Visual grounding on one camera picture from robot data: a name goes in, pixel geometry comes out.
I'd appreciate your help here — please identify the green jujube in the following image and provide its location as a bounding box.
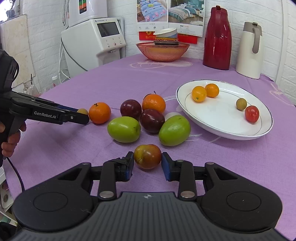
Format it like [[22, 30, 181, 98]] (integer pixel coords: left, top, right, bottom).
[[107, 116, 141, 143], [159, 115, 191, 147]]

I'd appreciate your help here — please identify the dark red plum front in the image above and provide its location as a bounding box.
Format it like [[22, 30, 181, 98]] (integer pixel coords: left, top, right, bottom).
[[140, 109, 165, 133]]

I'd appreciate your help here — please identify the orange tangerine with stem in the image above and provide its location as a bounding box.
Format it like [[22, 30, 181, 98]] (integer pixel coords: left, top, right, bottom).
[[142, 93, 166, 113]]

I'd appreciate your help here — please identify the dark red plum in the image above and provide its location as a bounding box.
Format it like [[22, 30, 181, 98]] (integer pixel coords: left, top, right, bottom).
[[120, 99, 142, 120], [140, 109, 165, 133]]

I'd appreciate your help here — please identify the red tomato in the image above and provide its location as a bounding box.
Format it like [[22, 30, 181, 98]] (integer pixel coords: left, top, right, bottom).
[[244, 105, 260, 123]]

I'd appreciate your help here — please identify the dark red plum back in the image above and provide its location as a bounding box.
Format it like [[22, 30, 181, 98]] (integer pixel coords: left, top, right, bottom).
[[120, 99, 142, 120]]

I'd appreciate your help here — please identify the white porcelain plate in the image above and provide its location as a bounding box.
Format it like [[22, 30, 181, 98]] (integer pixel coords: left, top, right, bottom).
[[176, 79, 274, 141]]

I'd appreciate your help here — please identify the white wall water heater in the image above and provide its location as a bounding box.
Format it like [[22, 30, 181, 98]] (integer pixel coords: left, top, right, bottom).
[[68, 0, 107, 27]]

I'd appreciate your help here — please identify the orange kumquat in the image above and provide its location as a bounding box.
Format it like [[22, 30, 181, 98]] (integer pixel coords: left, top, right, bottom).
[[205, 83, 220, 98]]

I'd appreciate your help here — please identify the red-green tomato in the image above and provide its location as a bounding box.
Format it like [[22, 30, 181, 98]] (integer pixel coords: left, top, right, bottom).
[[133, 144, 162, 170]]

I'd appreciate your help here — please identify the red thermos jug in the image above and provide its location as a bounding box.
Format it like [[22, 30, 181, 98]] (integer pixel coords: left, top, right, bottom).
[[203, 6, 232, 70]]

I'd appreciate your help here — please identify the bedding wall calendar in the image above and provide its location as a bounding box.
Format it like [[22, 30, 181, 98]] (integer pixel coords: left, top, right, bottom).
[[136, 0, 205, 37]]

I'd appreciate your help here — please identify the white water dispenser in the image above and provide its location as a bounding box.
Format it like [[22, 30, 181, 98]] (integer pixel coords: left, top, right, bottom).
[[61, 18, 126, 78]]

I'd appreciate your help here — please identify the yellow-orange kumquat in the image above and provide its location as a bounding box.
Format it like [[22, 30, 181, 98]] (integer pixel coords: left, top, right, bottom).
[[191, 86, 207, 102]]

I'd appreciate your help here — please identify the cream thermos jug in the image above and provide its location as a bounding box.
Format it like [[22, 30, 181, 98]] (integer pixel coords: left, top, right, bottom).
[[236, 22, 264, 79]]

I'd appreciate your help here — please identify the purple tablecloth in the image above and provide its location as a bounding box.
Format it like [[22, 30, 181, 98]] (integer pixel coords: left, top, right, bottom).
[[4, 55, 295, 239]]

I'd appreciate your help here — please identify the small brown longan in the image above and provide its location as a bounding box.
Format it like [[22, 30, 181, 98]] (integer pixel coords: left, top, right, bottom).
[[77, 108, 88, 115]]

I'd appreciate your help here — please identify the orange glass bowl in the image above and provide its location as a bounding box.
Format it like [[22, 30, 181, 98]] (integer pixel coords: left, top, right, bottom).
[[136, 42, 190, 62]]

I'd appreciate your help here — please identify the person's left hand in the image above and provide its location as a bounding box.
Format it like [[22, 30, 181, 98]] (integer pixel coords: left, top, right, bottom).
[[1, 122, 27, 158]]

